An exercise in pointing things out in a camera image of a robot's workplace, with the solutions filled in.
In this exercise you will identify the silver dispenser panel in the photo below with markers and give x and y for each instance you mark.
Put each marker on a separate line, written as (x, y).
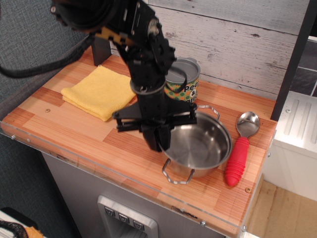
(123, 222)

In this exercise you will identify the yellow folded cloth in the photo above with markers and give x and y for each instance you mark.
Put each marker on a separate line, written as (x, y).
(101, 93)

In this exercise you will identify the dark left frame post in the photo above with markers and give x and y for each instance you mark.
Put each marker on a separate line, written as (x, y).
(101, 51)

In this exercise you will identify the red handled metal spoon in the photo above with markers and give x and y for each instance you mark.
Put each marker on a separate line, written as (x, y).
(247, 125)

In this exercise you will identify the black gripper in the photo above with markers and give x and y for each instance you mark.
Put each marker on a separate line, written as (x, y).
(155, 111)

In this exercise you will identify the dark right frame post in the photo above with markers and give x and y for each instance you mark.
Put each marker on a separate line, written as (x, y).
(304, 33)

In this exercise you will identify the grey toy fridge cabinet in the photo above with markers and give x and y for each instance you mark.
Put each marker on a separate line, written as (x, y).
(80, 191)

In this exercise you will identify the clear acrylic edge guard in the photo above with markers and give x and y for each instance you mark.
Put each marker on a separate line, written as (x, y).
(124, 159)

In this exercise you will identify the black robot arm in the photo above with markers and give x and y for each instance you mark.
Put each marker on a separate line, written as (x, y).
(136, 32)

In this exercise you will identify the peas and carrots can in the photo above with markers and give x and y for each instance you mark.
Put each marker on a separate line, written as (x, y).
(182, 80)

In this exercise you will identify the white toy sink unit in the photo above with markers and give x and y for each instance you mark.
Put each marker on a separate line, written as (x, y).
(291, 162)

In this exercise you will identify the stainless steel pot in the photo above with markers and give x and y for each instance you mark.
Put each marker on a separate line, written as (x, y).
(196, 150)

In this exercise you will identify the dark frame post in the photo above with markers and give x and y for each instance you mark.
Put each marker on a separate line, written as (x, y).
(101, 51)
(304, 33)

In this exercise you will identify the orange and black object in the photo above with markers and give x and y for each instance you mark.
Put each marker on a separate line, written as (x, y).
(14, 224)

